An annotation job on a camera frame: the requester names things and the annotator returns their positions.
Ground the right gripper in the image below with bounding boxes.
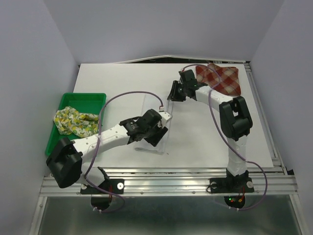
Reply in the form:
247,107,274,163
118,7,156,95
166,80,188,102

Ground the white skirt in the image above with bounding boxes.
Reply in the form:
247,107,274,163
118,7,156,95
134,94,173,155

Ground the red plaid skirt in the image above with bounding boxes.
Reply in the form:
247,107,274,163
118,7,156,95
195,63,242,96

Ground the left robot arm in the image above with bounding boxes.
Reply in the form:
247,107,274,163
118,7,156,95
46,109,172,193

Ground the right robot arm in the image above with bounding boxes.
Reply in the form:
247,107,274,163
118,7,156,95
167,70,254,193

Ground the yellow floral skirt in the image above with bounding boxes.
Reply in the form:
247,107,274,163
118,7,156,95
53,106,99,138

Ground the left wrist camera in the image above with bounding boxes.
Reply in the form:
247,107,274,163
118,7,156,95
158,106,172,128

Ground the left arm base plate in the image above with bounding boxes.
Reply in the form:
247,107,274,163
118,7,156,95
80,178,125,195

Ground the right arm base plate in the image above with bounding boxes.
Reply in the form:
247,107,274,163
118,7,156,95
206,178,255,194

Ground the aluminium rail frame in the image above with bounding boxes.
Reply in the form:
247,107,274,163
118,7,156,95
30,63,310,235

